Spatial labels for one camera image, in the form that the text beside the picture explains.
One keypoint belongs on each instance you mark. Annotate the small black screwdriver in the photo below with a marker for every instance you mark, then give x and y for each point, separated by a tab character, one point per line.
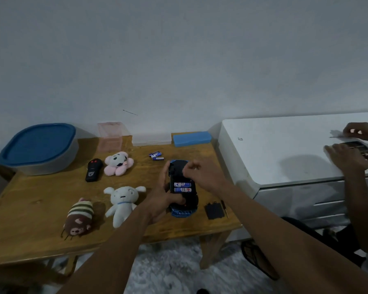
224	206

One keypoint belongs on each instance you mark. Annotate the blue toy car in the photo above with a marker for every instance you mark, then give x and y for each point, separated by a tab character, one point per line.
175	172

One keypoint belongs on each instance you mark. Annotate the blue container lid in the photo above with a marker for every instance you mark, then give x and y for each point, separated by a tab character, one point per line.
36	143

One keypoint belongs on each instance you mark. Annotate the blue battery pair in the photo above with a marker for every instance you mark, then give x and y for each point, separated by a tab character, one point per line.
155	154

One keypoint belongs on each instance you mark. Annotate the person's left hand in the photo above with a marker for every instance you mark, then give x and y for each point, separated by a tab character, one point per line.
156	205

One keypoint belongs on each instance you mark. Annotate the clear plastic case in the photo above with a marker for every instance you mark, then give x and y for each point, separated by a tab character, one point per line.
151	140

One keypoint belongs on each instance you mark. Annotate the wooden table leg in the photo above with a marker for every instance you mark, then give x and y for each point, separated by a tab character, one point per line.
211	251
70	264

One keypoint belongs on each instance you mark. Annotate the red white blue battery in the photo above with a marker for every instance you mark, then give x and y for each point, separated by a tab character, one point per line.
182	184
182	190

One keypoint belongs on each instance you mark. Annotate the black battery cover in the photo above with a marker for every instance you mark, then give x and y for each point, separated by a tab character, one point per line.
214	211

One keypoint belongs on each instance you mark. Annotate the pink flower plush toy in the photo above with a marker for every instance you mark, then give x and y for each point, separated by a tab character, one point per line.
118	165

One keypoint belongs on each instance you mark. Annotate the pink transparent case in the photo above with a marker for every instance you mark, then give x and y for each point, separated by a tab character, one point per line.
110	145

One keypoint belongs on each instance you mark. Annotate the blue plastic case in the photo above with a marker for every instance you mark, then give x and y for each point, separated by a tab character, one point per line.
191	139

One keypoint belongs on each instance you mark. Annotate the white paper sheet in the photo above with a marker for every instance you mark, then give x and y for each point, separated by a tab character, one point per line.
337	134

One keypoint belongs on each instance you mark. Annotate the white cabinet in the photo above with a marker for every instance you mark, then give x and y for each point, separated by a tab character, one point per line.
279	150

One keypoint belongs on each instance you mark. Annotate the brown striped plush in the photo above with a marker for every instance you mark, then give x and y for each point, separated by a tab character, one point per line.
79	218

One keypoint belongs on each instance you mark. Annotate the black sandal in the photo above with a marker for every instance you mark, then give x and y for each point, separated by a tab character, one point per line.
254	257

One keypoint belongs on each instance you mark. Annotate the person's leg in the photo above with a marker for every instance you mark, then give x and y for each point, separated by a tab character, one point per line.
202	291
340	241

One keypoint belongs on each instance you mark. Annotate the person's right hand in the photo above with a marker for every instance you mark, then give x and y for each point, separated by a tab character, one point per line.
207	177

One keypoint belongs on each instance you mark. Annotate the person's right forearm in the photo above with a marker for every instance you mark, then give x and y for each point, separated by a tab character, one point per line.
279	241

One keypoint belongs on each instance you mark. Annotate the person's left forearm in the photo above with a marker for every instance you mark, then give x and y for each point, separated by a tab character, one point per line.
110	257

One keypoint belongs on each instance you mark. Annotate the black remote control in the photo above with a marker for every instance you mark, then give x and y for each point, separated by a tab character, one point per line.
93	171

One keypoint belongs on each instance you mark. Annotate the white dog plush toy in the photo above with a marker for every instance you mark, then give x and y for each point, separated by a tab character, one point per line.
124	202

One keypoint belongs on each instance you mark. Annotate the person's right leg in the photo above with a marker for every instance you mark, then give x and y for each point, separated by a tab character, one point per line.
202	291

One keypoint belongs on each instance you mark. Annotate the another person's forearm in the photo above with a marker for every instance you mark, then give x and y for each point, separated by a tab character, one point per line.
360	211

